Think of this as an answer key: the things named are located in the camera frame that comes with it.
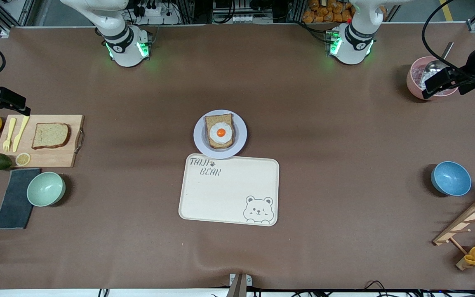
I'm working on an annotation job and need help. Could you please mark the brown bread slice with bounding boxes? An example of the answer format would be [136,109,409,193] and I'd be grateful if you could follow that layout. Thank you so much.
[32,123,71,150]
[204,113,235,149]

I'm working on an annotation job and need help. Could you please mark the metal scoop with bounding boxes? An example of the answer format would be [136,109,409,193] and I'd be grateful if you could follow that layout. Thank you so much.
[419,41,454,89]

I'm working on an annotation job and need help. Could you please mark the black floor cables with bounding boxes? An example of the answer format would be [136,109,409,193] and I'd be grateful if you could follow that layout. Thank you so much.
[361,280,475,297]

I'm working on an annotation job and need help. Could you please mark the wooden cutting board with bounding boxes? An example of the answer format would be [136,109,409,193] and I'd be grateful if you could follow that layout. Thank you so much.
[0,114,85,168]

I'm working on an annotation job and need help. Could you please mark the fried egg toy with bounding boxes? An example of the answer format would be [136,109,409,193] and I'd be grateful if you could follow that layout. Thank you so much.
[209,122,233,145]

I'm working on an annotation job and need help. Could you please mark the blue bowl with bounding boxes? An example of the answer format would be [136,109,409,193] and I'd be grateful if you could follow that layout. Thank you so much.
[430,161,472,196]

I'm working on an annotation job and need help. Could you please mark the wooden cup rack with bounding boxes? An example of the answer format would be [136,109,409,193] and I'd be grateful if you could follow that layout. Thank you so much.
[433,191,475,271]

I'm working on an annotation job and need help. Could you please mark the cream bear print tray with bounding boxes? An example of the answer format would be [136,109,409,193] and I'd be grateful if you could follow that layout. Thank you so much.
[179,153,280,227]

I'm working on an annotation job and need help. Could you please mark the yellow plastic fork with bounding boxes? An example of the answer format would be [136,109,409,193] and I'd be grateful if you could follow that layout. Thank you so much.
[2,118,17,153]

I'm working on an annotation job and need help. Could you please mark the pale lavender round plate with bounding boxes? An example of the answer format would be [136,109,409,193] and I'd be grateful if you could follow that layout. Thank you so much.
[193,109,247,160]

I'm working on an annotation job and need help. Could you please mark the orange bread rolls pile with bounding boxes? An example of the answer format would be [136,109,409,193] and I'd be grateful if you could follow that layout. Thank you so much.
[302,0,355,23]

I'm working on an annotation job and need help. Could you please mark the dark grey cloth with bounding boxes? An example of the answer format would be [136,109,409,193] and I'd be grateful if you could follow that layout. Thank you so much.
[0,168,41,230]

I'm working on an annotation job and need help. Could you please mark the mint green bowl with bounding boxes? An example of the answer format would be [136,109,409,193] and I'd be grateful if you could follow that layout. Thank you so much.
[27,172,66,207]

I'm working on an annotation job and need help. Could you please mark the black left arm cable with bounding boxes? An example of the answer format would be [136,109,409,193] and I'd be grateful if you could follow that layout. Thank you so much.
[422,0,475,79]

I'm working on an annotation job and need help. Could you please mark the pink bowl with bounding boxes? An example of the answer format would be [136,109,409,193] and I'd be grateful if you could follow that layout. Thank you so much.
[406,57,461,101]

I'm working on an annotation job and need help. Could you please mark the yellow plastic knife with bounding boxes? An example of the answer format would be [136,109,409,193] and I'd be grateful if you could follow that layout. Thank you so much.
[13,115,30,152]

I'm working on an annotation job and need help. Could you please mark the white power strip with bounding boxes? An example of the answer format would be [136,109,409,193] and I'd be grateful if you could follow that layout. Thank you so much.
[217,14,273,24]
[132,0,180,24]

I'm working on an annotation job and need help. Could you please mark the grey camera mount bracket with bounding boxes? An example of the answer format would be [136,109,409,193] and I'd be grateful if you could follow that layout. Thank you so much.
[226,273,252,297]

